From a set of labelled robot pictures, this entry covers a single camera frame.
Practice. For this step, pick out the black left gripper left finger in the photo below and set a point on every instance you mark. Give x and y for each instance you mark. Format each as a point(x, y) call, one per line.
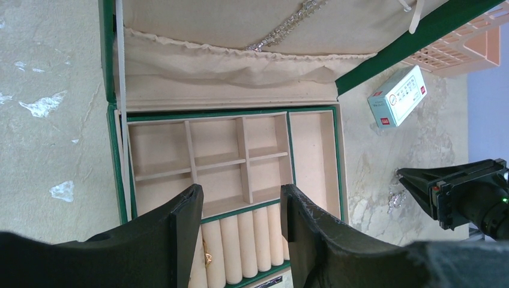
point(155, 249)

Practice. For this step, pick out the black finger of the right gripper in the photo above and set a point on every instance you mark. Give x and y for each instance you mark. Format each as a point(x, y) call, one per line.
point(421, 187)

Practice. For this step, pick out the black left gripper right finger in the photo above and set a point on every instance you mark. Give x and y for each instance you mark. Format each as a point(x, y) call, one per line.
point(326, 252)

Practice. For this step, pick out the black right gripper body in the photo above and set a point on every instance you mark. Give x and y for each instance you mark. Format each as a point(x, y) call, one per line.
point(494, 224)

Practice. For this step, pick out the green jewelry box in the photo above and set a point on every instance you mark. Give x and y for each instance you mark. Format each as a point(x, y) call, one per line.
point(241, 97)

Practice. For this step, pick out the small white green box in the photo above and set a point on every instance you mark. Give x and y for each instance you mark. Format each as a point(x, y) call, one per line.
point(396, 98)

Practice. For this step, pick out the orange plastic organizer rack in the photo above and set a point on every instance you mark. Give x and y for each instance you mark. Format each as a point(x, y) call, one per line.
point(472, 47)

